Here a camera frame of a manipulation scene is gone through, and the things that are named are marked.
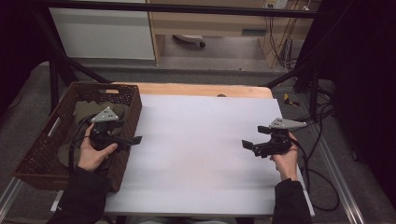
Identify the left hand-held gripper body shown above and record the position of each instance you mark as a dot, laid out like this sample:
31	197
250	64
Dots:
107	115

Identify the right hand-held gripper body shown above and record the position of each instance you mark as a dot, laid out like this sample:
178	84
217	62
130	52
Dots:
281	124

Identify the olive green cloth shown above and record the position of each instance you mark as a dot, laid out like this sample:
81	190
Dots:
84	110

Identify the brown wicker basket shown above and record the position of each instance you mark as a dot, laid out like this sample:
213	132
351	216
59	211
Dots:
46	146

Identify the person's right hand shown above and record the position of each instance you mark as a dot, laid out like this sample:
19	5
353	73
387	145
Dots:
288	165

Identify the person's left hand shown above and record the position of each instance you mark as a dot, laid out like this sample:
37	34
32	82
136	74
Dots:
91	157

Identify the yellow and black tool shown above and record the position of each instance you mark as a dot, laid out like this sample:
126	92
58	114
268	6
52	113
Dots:
288	99

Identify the white table sheet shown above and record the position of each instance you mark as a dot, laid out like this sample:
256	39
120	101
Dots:
199	149

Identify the white cabinet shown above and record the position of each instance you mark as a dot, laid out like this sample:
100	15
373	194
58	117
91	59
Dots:
102	34

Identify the white chair base with caster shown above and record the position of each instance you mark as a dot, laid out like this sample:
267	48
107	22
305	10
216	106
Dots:
190	38

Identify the light wooden desk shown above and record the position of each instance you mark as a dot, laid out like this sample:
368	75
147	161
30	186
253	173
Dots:
211	26

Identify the white power strip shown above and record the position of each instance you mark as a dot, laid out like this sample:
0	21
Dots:
276	3

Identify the black metal frame strut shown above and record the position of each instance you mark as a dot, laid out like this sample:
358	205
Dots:
291	74
67	60

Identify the aluminium rail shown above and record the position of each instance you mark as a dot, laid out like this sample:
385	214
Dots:
9	194
339	183

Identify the black metal frame crossbar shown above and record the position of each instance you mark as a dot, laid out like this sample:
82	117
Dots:
186	8

